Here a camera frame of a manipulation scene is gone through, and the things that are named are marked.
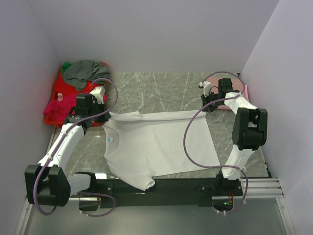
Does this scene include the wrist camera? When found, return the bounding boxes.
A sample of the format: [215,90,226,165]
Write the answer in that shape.
[199,81,212,96]
[90,86,105,104]

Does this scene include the white t-shirt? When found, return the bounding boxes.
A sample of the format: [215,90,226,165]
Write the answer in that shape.
[103,111,220,191]

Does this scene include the magenta t-shirt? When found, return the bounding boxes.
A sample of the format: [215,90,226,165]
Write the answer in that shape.
[44,93,97,125]

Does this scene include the red t-shirt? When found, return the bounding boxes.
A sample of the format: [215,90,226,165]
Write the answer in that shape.
[50,70,99,100]

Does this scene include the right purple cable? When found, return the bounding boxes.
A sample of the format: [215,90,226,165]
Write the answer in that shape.
[183,71,249,215]

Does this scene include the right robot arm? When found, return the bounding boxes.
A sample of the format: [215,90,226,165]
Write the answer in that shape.
[199,78,268,180]

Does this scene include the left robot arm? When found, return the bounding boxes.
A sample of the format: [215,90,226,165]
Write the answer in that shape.
[24,91,111,207]

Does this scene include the black base beam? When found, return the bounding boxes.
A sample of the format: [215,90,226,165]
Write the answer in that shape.
[72,175,245,211]

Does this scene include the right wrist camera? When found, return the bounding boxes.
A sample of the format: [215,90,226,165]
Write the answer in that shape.
[199,81,212,96]

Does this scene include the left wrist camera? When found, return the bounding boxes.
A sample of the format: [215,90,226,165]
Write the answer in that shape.
[90,86,105,104]

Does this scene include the grey t-shirt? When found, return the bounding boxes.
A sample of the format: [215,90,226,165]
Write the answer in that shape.
[62,60,111,92]

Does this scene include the aluminium rail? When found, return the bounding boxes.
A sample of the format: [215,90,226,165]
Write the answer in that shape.
[212,178,286,199]

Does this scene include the green t-shirt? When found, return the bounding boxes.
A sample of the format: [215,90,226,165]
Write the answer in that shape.
[61,61,71,73]

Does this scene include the red plastic bin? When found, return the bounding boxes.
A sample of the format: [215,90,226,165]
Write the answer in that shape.
[44,60,111,127]

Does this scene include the folded tan t-shirt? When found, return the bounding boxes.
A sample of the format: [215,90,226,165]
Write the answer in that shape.
[206,75,243,94]

